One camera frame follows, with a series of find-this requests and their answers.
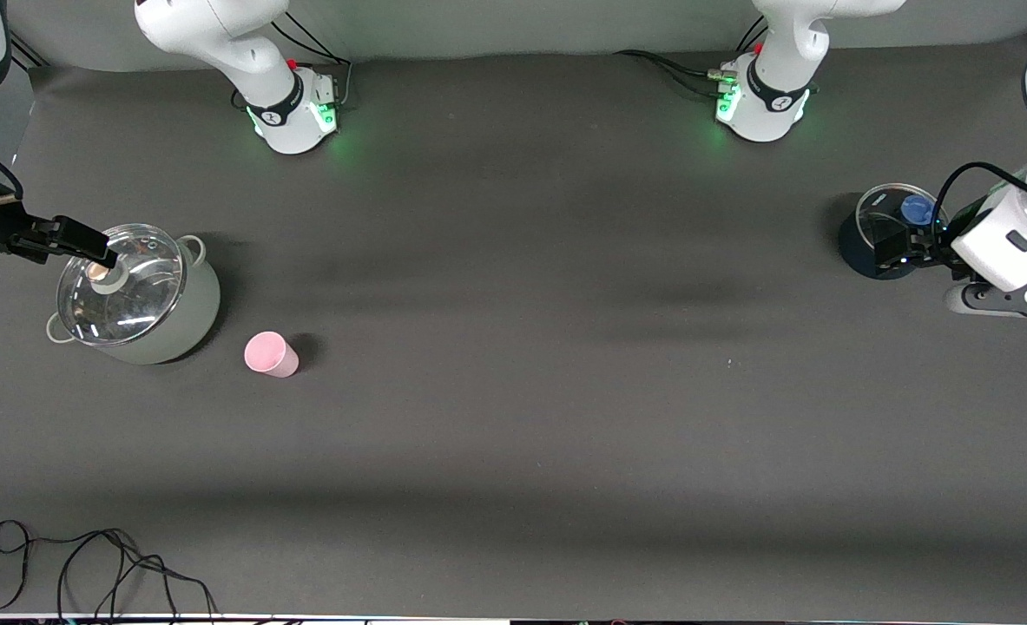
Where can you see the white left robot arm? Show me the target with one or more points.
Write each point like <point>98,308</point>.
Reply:
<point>782,69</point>

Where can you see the dark blue saucepan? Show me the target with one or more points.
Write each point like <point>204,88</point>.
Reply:
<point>856,252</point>

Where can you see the dark grey table mat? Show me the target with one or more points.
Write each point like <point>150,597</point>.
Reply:
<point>513,391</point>

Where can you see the glass pot lid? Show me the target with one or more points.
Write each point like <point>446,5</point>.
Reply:
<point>131,295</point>

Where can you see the glass saucepan lid blue knob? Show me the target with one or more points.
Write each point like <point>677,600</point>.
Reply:
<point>891,204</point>

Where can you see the pink plastic cup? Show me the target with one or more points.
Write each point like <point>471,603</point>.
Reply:
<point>270,354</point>

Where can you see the pale green cooking pot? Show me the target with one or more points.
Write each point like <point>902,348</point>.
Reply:
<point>187,312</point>

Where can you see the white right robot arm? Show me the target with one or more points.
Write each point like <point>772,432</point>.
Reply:
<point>218,39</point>

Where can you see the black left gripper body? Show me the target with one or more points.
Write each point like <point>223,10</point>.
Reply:
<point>927,244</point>

